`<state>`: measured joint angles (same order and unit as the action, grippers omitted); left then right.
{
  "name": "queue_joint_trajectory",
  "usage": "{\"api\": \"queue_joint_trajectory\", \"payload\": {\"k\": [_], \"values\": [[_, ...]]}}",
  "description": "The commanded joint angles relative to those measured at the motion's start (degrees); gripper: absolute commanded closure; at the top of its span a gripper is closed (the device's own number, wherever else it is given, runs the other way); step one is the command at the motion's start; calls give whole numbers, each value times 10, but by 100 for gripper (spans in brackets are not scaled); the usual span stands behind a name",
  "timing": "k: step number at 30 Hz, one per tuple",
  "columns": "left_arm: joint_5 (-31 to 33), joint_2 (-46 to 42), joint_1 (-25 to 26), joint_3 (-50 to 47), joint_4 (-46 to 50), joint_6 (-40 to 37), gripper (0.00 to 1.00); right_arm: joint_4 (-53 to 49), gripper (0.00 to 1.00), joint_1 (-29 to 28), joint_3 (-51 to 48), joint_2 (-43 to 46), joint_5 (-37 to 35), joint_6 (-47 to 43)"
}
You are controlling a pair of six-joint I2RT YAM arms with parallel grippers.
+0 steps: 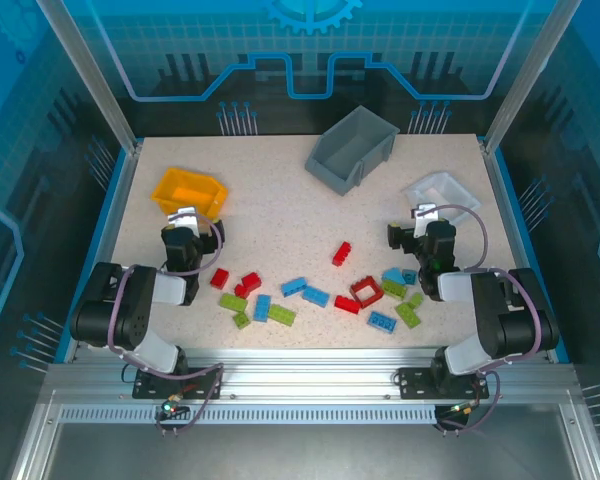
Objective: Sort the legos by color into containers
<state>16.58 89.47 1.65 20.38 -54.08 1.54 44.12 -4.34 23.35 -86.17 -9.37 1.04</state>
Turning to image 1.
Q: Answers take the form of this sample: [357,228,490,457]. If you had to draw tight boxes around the white plastic bin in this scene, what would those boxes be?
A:
[401,170,482,226]

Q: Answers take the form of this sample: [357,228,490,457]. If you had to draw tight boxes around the yellow plastic bin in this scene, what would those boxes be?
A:
[150,167,230,217]

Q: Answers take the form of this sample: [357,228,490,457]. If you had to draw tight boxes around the red square lego frame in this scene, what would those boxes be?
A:
[349,276,385,309]

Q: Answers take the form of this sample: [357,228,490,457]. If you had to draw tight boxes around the long blue lego brick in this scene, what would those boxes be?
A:
[280,277,309,298]
[301,285,331,306]
[252,293,273,323]
[367,310,398,334]

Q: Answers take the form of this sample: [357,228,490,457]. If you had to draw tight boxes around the grey plastic bin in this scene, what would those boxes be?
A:
[304,105,401,197]

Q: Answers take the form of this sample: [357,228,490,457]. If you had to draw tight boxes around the blue table border strip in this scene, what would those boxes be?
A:
[53,147,131,364]
[494,147,572,365]

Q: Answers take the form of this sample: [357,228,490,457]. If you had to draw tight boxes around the grey metal panel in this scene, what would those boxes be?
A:
[39,422,581,480]

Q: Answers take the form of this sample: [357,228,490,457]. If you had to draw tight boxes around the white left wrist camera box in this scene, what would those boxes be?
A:
[167,206,202,235]

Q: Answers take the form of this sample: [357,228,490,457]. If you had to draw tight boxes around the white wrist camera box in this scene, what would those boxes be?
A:
[167,206,202,235]
[410,201,440,239]

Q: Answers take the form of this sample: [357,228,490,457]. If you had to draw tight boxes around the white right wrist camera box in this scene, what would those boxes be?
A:
[410,201,440,239]

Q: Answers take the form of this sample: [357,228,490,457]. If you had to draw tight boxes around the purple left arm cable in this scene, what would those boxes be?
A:
[104,213,226,437]

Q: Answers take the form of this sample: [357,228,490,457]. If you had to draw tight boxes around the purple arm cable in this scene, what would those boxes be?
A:
[104,213,226,437]
[417,203,549,437]

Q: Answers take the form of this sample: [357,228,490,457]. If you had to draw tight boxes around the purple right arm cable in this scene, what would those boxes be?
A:
[417,203,549,437]

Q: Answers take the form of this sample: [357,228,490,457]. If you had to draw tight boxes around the aluminium side rail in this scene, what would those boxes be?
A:
[64,139,144,364]
[483,139,554,364]

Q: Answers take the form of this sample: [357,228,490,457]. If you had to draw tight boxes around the wide aluminium base rail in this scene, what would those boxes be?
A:
[44,346,581,401]

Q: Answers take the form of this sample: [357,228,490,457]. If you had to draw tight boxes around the aluminium frame post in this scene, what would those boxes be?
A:
[34,0,144,154]
[482,0,581,154]

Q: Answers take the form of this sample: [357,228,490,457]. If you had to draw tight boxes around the slotted cable duct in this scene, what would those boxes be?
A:
[57,404,440,427]

